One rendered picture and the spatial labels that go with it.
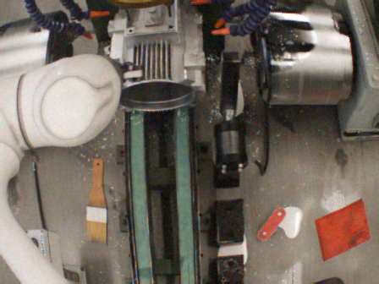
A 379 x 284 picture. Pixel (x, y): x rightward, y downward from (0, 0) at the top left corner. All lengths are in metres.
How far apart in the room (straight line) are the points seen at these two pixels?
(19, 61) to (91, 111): 0.54
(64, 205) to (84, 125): 0.77
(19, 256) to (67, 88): 0.20
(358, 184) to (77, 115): 0.91
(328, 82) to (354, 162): 0.34
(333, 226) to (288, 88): 0.40
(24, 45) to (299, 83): 0.57
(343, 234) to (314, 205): 0.12
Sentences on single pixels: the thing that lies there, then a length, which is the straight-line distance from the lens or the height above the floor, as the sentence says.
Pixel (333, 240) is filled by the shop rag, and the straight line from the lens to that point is 1.35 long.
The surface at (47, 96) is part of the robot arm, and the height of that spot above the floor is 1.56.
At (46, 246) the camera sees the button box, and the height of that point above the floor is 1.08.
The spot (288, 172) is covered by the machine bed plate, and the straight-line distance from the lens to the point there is 1.37.
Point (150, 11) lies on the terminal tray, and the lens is 1.14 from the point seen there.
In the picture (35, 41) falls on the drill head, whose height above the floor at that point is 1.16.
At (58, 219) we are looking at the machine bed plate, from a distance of 1.38.
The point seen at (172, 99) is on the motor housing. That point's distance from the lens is 1.25.
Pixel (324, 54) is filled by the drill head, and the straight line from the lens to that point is 1.10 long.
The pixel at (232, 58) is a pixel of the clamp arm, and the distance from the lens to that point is 0.95.
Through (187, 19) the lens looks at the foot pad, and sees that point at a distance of 1.19.
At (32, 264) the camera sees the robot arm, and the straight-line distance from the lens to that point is 0.60.
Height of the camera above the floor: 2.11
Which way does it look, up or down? 73 degrees down
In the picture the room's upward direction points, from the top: 6 degrees counter-clockwise
